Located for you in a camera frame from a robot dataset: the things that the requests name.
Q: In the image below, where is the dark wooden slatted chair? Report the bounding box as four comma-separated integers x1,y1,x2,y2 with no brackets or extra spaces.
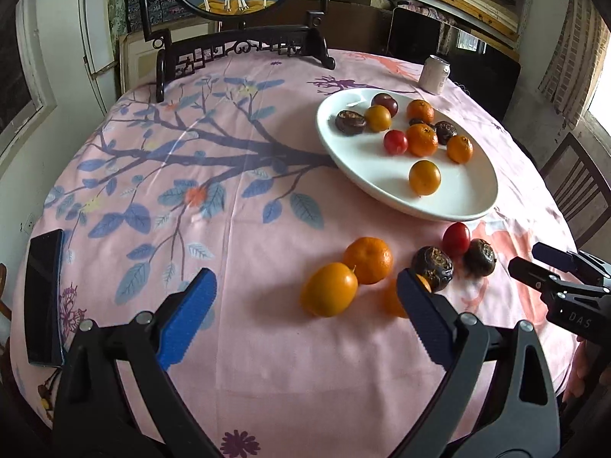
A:
541,132,611,251

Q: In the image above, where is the black smartphone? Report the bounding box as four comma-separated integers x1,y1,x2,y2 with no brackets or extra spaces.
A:
25,229,66,369

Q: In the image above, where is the stack of yellow flat boxes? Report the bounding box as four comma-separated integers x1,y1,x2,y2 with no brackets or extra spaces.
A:
439,0,521,42

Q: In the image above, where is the person's right hand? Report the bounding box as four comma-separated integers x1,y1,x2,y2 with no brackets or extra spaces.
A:
562,335,611,402

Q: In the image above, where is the orange mandarin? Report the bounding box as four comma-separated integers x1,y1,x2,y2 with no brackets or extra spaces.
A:
406,123,439,158
343,237,394,285

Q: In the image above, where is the bright window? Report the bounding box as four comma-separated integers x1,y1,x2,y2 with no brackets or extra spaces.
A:
586,69,611,131

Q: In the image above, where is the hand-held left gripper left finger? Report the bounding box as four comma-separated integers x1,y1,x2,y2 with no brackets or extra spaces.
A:
55,267,225,458

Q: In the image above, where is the white drink can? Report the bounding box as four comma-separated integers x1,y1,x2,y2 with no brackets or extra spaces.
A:
419,55,452,95

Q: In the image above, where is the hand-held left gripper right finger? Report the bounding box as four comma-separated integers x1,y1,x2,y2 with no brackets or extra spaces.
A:
389,267,561,458

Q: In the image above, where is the red cherry tomato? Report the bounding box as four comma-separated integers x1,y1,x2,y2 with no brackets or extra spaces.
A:
384,130,409,156
442,222,471,257

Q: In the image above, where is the brick pattern curtain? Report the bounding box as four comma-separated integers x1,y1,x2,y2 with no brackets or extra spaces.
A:
538,0,611,122

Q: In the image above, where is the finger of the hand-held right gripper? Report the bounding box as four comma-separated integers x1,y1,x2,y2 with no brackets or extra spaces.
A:
508,256,576,302
532,242,611,289

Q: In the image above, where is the pink printed tablecloth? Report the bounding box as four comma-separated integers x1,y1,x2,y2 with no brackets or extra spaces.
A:
10,48,580,458

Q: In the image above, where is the dark red plum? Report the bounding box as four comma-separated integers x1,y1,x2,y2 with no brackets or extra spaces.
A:
371,93,399,118

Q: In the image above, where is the small orange kumquat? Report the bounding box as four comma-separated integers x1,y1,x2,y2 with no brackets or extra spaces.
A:
447,135,474,164
409,160,442,197
300,262,359,318
382,274,433,319
365,105,392,133
407,99,435,124

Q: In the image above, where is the white round plate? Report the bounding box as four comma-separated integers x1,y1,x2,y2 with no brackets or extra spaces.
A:
316,88,499,223

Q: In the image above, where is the white door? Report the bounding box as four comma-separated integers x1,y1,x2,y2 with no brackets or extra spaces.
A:
78,0,126,116

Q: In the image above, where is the black flat panel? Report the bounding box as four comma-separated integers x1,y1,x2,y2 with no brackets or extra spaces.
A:
388,6,522,122

